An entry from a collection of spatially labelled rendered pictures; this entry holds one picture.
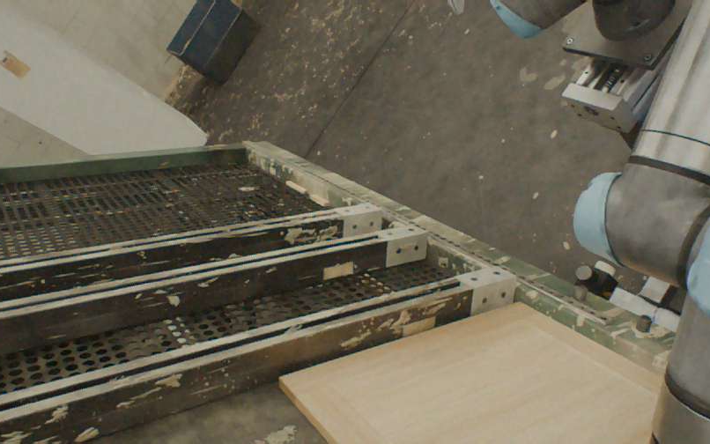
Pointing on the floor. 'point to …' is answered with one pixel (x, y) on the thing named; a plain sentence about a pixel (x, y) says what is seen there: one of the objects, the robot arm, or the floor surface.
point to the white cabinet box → (62, 85)
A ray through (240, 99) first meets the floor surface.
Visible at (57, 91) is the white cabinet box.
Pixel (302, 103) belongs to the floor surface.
